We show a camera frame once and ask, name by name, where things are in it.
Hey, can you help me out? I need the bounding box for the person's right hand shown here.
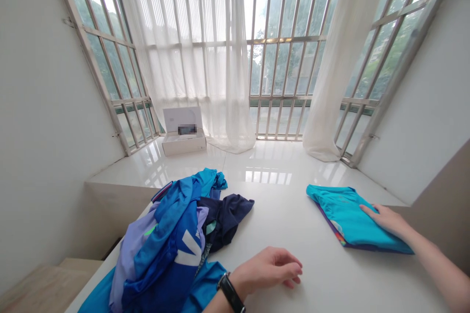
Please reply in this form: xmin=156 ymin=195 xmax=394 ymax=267
xmin=359 ymin=203 xmax=416 ymax=245

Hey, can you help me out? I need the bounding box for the person's left hand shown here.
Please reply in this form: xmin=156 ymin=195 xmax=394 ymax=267
xmin=230 ymin=246 xmax=304 ymax=297

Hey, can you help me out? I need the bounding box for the cyan blue shirt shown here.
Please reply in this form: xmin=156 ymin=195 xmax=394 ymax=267
xmin=77 ymin=261 xmax=229 ymax=313

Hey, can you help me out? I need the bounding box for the folded turquoise shirt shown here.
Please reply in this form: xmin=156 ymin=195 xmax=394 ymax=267
xmin=306 ymin=183 xmax=415 ymax=255

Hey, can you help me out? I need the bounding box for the navy blue shirt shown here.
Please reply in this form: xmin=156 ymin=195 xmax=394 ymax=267
xmin=199 ymin=193 xmax=256 ymax=254

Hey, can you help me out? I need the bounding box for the royal blue shirt white print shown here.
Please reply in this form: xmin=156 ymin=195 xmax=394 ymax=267
xmin=121 ymin=177 xmax=228 ymax=313

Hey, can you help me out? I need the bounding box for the crumpled turquoise shirt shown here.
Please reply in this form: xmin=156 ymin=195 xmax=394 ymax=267
xmin=190 ymin=167 xmax=229 ymax=201

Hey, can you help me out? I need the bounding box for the blue shirt striped collar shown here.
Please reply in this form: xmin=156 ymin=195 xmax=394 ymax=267
xmin=151 ymin=179 xmax=203 ymax=226

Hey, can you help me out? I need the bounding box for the lavender shirt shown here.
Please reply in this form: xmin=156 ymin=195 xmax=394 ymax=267
xmin=109 ymin=205 xmax=211 ymax=313

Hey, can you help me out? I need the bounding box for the open white cardboard box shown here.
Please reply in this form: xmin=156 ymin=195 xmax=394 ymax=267
xmin=162 ymin=106 xmax=208 ymax=157

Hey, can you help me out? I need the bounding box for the cream white curtain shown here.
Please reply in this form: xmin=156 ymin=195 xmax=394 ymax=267
xmin=301 ymin=0 xmax=397 ymax=163

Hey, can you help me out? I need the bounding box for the barred window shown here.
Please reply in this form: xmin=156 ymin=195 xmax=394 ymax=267
xmin=332 ymin=0 xmax=470 ymax=169
xmin=241 ymin=0 xmax=333 ymax=142
xmin=48 ymin=0 xmax=163 ymax=157

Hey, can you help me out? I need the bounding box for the sheer white curtain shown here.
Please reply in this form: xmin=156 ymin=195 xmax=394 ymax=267
xmin=113 ymin=0 xmax=257 ymax=155

